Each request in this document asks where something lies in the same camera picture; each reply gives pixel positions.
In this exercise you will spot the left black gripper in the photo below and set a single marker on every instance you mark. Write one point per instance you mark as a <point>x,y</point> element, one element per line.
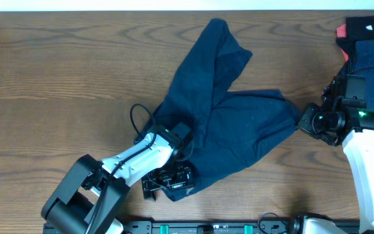
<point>187,181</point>

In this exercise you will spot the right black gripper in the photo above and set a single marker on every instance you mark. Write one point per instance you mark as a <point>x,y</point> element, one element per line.
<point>304,125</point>

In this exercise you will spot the navy blue shorts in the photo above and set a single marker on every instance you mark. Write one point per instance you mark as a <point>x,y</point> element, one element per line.
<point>231,130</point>

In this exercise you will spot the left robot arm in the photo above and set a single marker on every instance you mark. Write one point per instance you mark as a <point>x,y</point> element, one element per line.
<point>88,198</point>

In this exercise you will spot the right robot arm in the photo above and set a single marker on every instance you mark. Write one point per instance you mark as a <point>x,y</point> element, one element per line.
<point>344,120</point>

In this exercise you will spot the black garment with red trim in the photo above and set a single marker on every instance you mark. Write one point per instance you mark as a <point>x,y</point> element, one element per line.
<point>355,29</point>

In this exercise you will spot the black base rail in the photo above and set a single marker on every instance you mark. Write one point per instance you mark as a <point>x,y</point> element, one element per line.
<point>268,224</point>

